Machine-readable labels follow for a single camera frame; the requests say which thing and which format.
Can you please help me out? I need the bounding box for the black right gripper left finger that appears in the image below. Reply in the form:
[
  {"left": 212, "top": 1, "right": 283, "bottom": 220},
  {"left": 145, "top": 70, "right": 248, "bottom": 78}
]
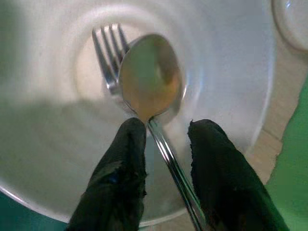
[{"left": 66, "top": 117, "right": 148, "bottom": 231}]

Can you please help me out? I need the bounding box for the small white cup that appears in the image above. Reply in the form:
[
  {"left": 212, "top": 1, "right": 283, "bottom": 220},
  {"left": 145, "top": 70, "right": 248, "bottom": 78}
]
[{"left": 271, "top": 0, "right": 308, "bottom": 51}]

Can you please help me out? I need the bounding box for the green placemat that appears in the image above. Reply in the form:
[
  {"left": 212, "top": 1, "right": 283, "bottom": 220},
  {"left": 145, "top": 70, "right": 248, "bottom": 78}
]
[{"left": 264, "top": 76, "right": 308, "bottom": 231}]

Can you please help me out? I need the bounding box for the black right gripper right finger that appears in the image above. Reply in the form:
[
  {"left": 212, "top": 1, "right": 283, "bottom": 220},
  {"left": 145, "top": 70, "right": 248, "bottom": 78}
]
[{"left": 187, "top": 119, "right": 291, "bottom": 231}]

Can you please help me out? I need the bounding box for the silver metal fork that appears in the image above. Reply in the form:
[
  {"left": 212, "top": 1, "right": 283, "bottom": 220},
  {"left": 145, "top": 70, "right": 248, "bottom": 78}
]
[{"left": 91, "top": 24, "right": 135, "bottom": 99}]

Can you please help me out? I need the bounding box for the silver metal spoon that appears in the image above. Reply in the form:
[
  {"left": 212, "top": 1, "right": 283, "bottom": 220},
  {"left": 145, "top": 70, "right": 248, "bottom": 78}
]
[{"left": 118, "top": 34, "right": 208, "bottom": 231}]

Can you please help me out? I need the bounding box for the large white bowl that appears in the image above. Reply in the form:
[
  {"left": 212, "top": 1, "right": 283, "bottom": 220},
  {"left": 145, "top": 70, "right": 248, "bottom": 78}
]
[{"left": 0, "top": 0, "right": 276, "bottom": 229}]

